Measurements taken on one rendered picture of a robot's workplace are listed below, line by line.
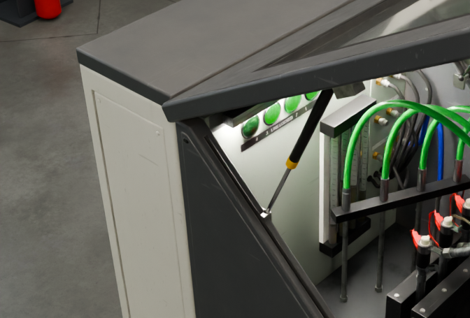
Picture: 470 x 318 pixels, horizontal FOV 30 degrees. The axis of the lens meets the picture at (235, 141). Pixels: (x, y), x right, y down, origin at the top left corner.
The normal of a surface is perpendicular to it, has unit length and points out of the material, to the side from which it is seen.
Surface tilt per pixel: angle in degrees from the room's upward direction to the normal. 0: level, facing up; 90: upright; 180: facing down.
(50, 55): 0
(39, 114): 0
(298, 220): 90
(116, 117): 90
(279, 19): 0
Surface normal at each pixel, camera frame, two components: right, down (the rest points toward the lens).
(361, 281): -0.05, -0.83
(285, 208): 0.71, 0.37
